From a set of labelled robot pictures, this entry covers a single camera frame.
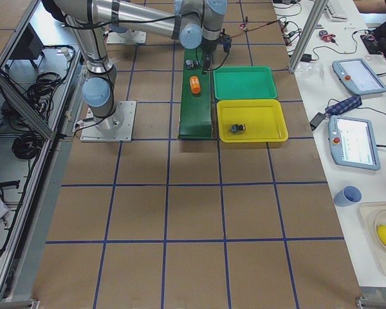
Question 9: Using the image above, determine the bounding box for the upper teach pendant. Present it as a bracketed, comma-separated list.
[332, 58, 386, 95]

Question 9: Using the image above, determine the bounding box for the aluminium frame post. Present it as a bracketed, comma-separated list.
[288, 0, 327, 73]

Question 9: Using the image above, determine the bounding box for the red black conveyor cable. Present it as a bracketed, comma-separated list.
[228, 17, 286, 41]

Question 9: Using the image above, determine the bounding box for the green plastic tray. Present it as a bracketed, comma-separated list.
[213, 66, 277, 100]

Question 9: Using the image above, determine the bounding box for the yellow push button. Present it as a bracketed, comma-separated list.
[230, 124, 246, 134]

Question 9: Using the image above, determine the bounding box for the black power adapter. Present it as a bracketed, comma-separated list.
[309, 112, 326, 131]

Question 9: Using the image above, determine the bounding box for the orange cylinder with 4680 print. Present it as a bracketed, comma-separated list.
[189, 75, 201, 95]

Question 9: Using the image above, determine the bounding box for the green conveyor belt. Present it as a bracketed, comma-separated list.
[178, 49, 212, 140]

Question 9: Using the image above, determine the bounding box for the light blue cup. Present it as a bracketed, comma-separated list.
[333, 185, 362, 207]

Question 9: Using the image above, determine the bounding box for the yellow plastic tray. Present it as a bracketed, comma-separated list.
[217, 99, 288, 143]

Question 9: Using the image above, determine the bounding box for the beige tray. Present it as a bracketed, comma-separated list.
[358, 201, 386, 276]

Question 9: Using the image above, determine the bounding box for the teach pendant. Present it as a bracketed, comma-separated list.
[328, 115, 381, 171]
[332, 58, 386, 95]

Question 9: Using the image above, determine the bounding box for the lower teach pendant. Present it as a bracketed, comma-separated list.
[328, 115, 381, 171]

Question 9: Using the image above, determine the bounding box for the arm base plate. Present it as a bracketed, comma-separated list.
[107, 29, 147, 45]
[80, 101, 136, 142]

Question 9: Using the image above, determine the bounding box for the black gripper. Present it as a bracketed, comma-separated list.
[199, 28, 232, 75]

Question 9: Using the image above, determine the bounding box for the small controller circuit board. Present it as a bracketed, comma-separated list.
[240, 24, 248, 32]

